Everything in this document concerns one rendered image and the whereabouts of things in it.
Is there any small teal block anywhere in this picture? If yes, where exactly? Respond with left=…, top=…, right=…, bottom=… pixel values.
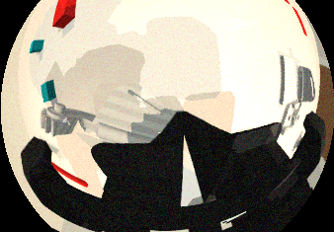
left=29, top=39, right=44, bottom=54
left=41, top=80, right=56, bottom=103

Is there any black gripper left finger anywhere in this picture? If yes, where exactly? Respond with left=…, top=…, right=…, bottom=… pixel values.
left=91, top=111, right=184, bottom=203

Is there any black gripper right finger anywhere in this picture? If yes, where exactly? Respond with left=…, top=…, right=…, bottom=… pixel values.
left=182, top=111, right=282, bottom=203

